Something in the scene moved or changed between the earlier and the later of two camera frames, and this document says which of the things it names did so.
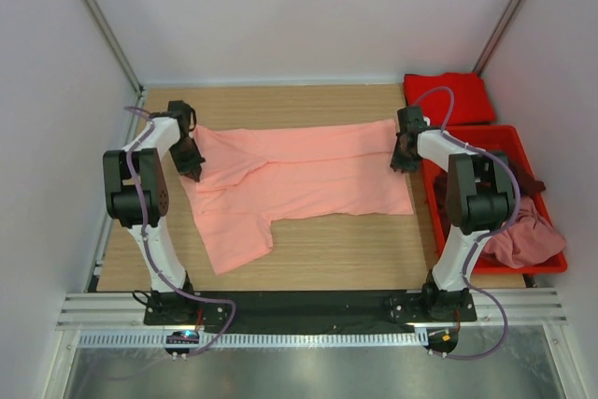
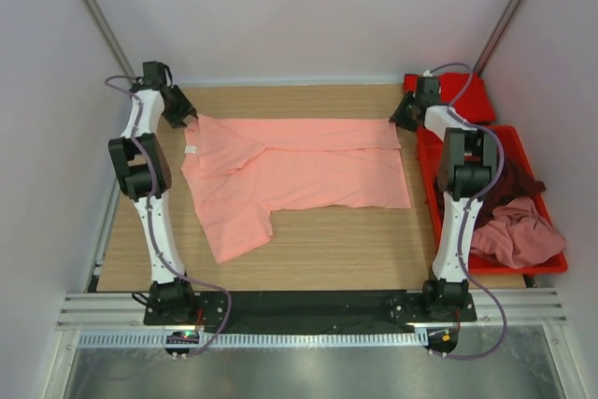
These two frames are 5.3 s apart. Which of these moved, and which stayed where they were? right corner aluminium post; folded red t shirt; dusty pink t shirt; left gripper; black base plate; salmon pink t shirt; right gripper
Moved: salmon pink t shirt; left gripper; right gripper
Stayed: dusty pink t shirt; right corner aluminium post; black base plate; folded red t shirt
